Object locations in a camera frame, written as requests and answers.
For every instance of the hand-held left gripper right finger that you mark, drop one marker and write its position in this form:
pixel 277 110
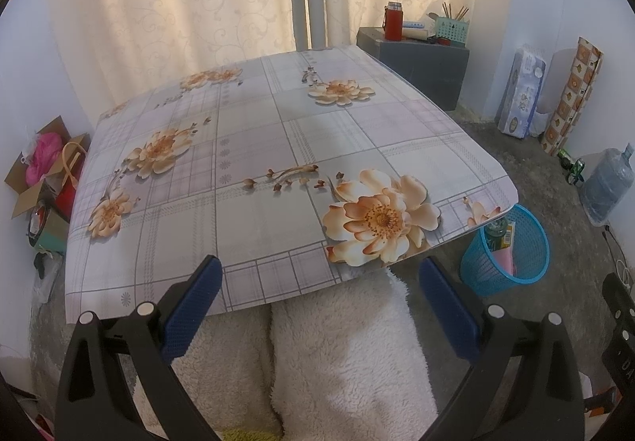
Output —
pixel 449 309

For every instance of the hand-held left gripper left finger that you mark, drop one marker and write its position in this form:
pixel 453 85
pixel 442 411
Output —
pixel 191 307

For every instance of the blue mesh waste basket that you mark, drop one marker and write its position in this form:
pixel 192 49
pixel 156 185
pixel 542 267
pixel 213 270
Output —
pixel 531 252

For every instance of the white fleece pants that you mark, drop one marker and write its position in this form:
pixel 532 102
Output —
pixel 337 361

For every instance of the large water jug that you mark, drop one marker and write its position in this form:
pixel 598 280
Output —
pixel 607 188

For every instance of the teal box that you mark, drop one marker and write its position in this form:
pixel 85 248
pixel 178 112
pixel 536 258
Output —
pixel 52 235

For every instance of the floral tablecloth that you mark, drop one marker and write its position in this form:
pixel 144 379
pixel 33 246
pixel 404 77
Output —
pixel 278 148

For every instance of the cardboard box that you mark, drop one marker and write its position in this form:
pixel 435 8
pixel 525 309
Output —
pixel 25 195

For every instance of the pink plastic bag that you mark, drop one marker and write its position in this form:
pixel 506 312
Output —
pixel 43 158

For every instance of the pack of tissue rolls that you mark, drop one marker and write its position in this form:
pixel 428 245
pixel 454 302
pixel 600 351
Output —
pixel 521 94

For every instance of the grey cabinet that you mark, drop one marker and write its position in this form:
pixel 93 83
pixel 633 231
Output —
pixel 421 69

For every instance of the patterned paper roll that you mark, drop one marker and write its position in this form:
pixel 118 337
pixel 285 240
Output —
pixel 573 94

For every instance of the teal perforated holder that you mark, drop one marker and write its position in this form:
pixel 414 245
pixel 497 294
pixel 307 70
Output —
pixel 452 32

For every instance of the red thermos flask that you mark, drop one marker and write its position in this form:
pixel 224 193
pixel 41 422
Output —
pixel 393 24

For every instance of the wooden sticks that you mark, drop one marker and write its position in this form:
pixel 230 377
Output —
pixel 456 12

